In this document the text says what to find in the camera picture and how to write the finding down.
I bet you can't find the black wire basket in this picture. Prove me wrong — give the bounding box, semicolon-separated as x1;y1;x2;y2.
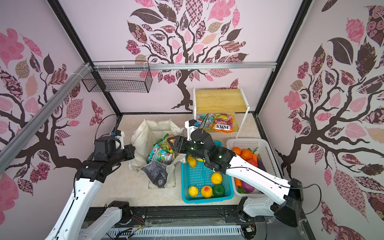
82;60;153;93

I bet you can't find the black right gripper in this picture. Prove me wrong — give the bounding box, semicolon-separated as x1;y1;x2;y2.
168;135;210;162

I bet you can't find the teal plastic basket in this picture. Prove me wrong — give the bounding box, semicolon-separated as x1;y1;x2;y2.
181;161;235;204

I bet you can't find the orange Fox's candy bag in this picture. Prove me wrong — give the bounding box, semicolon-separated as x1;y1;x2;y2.
212;114;234;133

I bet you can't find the yellow-orange wrinkled fruit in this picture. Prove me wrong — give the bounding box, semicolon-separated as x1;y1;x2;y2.
187;155;197;168

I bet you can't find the white wooden shelf rack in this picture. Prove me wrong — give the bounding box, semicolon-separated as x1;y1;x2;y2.
193;87;250;138

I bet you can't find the aluminium frame rail left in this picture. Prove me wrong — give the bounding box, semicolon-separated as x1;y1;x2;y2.
1;63;92;173

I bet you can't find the orange pumpkin left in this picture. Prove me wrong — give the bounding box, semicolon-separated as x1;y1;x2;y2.
233;147;242;156

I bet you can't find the green avocado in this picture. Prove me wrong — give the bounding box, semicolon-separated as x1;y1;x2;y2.
213;184;225;198

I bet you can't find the orange carrot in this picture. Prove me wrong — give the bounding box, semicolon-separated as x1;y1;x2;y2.
234;178;242;188

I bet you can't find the yellow bumpy fruit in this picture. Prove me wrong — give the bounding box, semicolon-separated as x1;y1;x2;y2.
211;172;223;185

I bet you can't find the teal candy bag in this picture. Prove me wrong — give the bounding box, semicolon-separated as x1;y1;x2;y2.
147;145;175;165

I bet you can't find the white plastic basket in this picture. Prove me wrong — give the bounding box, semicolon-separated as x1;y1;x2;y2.
226;138;286;198

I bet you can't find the white cable duct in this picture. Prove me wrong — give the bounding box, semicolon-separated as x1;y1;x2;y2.
106;226;243;240

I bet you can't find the yellow pear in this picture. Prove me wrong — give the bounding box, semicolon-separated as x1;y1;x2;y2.
188;186;199;198

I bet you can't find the aluminium frame rail back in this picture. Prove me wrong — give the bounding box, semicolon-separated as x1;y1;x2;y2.
94;62;277;71

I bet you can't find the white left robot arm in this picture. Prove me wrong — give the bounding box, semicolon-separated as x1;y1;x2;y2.
47;131;135;240

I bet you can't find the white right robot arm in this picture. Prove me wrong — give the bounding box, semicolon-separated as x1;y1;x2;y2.
167;130;304;227

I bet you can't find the aluminium frame rail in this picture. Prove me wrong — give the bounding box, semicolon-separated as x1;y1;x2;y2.
94;62;277;71
1;63;92;173

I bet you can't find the yellow-green candy bag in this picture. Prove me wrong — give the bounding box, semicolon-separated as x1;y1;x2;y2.
155;134;170;148

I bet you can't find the green mint candy bag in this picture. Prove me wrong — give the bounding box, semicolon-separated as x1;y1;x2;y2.
196;113;214;129

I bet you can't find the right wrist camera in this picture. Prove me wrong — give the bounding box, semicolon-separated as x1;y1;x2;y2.
185;119;199;141

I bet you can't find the brown potato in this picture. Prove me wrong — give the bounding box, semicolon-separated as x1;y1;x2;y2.
167;135;176;146

